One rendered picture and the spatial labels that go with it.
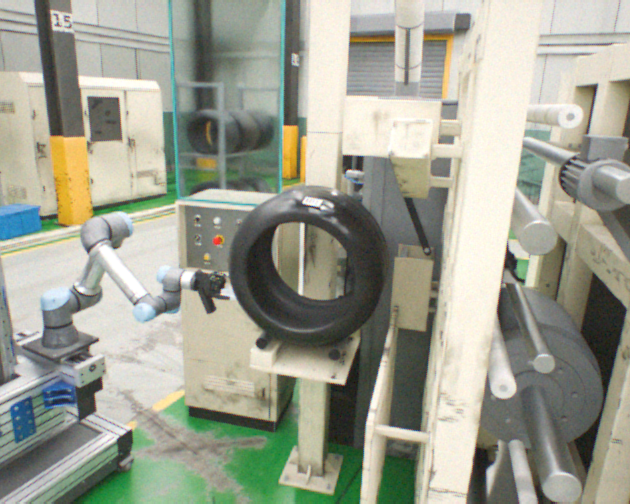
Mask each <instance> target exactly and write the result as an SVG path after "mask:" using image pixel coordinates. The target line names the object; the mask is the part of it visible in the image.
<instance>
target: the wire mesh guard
mask: <svg viewBox="0 0 630 504"><path fill-rule="evenodd" d="M398 310H399V305H395V306H394V310H393V314H392V318H391V322H390V327H389V331H388V335H387V339H386V343H385V348H384V352H383V356H382V360H381V364H380V369H379V373H378V377H377V381H376V385H375V390H374V394H373V398H372V402H371V406H370V411H369V415H368V419H367V423H366V435H365V448H364V461H363V474H362V487H361V500H360V504H377V501H378V495H379V489H380V483H381V476H382V470H383V464H384V458H385V452H386V446H387V439H388V436H384V435H379V434H375V437H373V432H374V424H375V421H377V424H378V425H384V426H389V419H390V408H391V397H392V387H393V376H394V365H395V354H396V343H397V333H398V328H397V327H396V326H395V324H396V320H397V315H398Z"/></svg>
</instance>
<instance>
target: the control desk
mask: <svg viewBox="0 0 630 504"><path fill-rule="evenodd" d="M175 204H176V224H177V245H178V266H179V268H180V269H184V270H187V271H192V272H195V271H198V269H201V270H202V272H206V273H211V272H214V271H216V272H220V273H224V274H226V284H225V286H227V285H228V286H230V285H231V284H230V279H229V273H228V257H229V250H230V246H231V243H232V240H233V237H234V235H235V233H236V231H237V228H238V227H239V225H240V223H241V222H242V221H243V219H244V218H245V217H246V216H247V215H248V214H249V213H250V212H251V211H252V210H253V209H254V208H255V207H253V206H242V205H231V204H219V203H208V202H196V201H185V200H178V201H175ZM300 227H301V223H295V222H294V223H284V224H280V225H279V226H278V228H277V230H276V232H275V235H274V238H273V244H272V255H273V260H274V264H275V267H276V269H277V271H278V273H279V275H280V276H281V278H282V279H283V281H284V282H285V283H286V284H287V285H288V286H289V287H290V288H292V289H293V290H294V291H296V292H297V293H299V263H300ZM220 273H217V274H220ZM212 299H213V301H214V304H215V306H216V308H217V309H216V311H214V312H213V313H211V314H207V313H206V310H205V308H204V306H203V303H202V301H201V299H200V296H199V294H198V291H190V290H186V289H182V295H181V301H182V303H181V324H182V344H183V365H184V386H185V405H188V406H189V417H194V418H199V419H205V420H210V421H215V422H220V423H225V424H230V425H236V426H241V427H246V428H251V429H256V430H262V431H267V432H272V433H275V431H276V429H277V427H278V425H279V423H280V422H281V420H282V418H283V416H284V414H285V412H286V410H287V408H288V406H289V404H290V402H291V400H292V398H293V392H294V387H295V385H296V377H294V376H288V375H281V374H275V373H269V372H263V371H257V370H251V369H250V351H251V349H252V348H253V347H254V345H255V342H256V340H257V338H258V337H259V336H260V335H261V333H262V332H263V330H262V329H260V328H259V327H258V326H257V325H256V324H254V323H253V322H252V321H251V320H250V319H249V317H248V316H247V315H246V314H245V312H244V311H243V310H242V308H241V307H240V305H239V303H238V301H237V300H219V299H216V298H212Z"/></svg>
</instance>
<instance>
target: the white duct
mask: <svg viewBox="0 0 630 504"><path fill-rule="evenodd" d="M424 5H425V0H396V19H395V24H396V54H395V79H396V81H398V82H400V81H401V82H404V71H405V31H406V27H410V54H409V82H417V81H419V80H420V75H421V63H422V57H421V56H422V39H423V24H424Z"/></svg>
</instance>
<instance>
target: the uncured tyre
mask: <svg viewBox="0 0 630 504"><path fill-rule="evenodd" d="M305 197H310V198H315V199H319V200H323V201H322V203H321V205H320V207H316V206H312V205H307V204H303V203H302V202H303V201H304V199H305ZM294 222H295V223H305V224H310V225H313V226H316V227H318V228H320V229H322V230H324V231H326V232H327V233H329V234H330V235H332V236H333V237H334V238H335V239H336V240H337V241H338V242H339V243H340V244H341V245H342V246H343V248H344V249H345V251H346V252H347V254H348V256H349V258H350V260H351V263H352V265H353V269H354V274H355V288H354V289H352V290H351V291H350V292H348V293H347V294H345V295H343V296H341V297H338V298H334V299H329V300H318V299H312V298H309V297H306V296H303V295H301V294H299V293H297V292H296V291H294V290H293V289H292V288H290V287H289V286H288V285H287V284H286V283H285V282H284V281H283V279H282V278H281V276H280V275H279V273H278V271H277V269H276V267H275V264H274V260H273V255H272V244H273V238H274V235H275V232H276V230H277V228H278V226H279V225H280V224H284V223H294ZM388 268H389V255H388V248H387V243H386V240H385V237H384V234H383V232H382V230H381V228H380V226H379V224H378V223H377V221H376V220H375V218H374V217H373V215H372V214H371V213H370V212H369V211H368V210H367V209H366V208H365V207H364V206H363V205H362V204H361V203H360V202H358V201H357V200H356V199H354V198H353V197H351V196H349V195H348V194H346V193H344V192H341V191H339V190H336V189H333V188H329V187H324V186H316V185H308V186H299V187H295V188H291V189H288V190H285V191H283V192H281V193H279V194H277V195H275V196H273V197H272V198H270V199H268V200H266V201H264V202H262V203H261V204H259V205H258V206H256V207H255V208H254V209H253V210H252V211H251V212H250V213H249V214H248V215H247V216H246V217H245V218H244V219H243V221H242V223H241V224H240V226H239V227H238V229H237V231H236V233H235V235H234V237H233V240H232V243H231V246H230V250H229V257H228V273H229V279H230V284H231V287H232V290H233V293H234V295H235V297H236V300H237V301H238V303H239V305H240V307H241V308H242V310H243V311H244V312H245V314H246V315H247V316H248V317H249V319H250V320H251V321H252V322H253V323H254V324H256V325H257V326H258V327H259V328H260V329H262V330H263V331H264V332H266V333H267V334H269V335H271V336H272V337H274V338H276V339H279V340H281V341H284V342H286V343H290V344H294V345H299V346H311V347H312V346H324V345H329V344H332V343H335V342H338V341H340V340H343V339H345V338H347V337H348V336H350V335H351V334H353V333H355V332H356V331H357V330H359V329H360V328H361V327H362V326H363V325H364V324H365V323H366V322H367V321H368V320H369V318H370V317H371V316H372V314H373V313H374V311H375V309H376V308H377V306H378V303H379V301H380V298H381V295H382V292H383V289H384V286H385V282H386V279H387V275H388Z"/></svg>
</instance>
